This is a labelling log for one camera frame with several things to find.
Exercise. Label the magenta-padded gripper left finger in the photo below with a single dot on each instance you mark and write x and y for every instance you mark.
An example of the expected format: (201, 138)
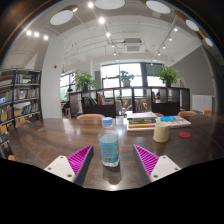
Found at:
(65, 166)

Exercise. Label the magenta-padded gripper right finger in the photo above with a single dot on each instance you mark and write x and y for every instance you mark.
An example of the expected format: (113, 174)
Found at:
(160, 166)

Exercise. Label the clear blue-capped water bottle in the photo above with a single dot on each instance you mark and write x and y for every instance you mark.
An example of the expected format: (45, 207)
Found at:
(109, 146)

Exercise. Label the cream ceramic cup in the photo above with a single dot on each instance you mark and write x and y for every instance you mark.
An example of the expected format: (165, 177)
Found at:
(161, 133)

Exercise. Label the flat round red coaster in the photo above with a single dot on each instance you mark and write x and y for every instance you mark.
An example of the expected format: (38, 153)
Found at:
(184, 135)

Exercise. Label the stack of books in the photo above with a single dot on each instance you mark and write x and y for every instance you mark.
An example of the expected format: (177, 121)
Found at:
(141, 122)

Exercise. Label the orange chairs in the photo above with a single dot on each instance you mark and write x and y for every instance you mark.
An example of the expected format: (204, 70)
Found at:
(90, 116)

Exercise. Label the low dark shelf unit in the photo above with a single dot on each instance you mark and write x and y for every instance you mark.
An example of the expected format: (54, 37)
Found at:
(100, 109)

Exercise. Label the tall dark bookshelf with books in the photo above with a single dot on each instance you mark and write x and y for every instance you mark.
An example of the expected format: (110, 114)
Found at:
(23, 96)

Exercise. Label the large bushy potted plant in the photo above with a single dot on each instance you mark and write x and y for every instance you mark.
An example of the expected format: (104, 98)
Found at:
(85, 81)

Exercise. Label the tall leafy potted plant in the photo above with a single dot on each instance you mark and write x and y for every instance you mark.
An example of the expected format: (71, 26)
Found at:
(167, 75)

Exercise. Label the small potted plant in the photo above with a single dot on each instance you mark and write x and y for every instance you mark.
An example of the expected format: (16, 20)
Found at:
(126, 78)

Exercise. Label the red fire alarm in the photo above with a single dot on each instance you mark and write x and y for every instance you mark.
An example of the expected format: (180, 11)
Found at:
(55, 66)

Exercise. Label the ceiling air conditioner unit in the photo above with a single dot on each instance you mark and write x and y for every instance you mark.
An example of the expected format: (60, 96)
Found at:
(133, 46)

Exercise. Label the ceiling lights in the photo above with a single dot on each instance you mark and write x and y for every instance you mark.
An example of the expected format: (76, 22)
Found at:
(61, 17)

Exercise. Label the white wall radiator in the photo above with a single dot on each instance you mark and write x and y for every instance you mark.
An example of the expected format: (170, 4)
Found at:
(201, 103)

